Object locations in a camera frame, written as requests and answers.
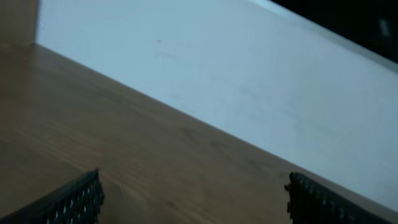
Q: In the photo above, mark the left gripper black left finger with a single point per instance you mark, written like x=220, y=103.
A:
x=78, y=201

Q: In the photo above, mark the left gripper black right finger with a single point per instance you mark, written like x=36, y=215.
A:
x=312, y=203

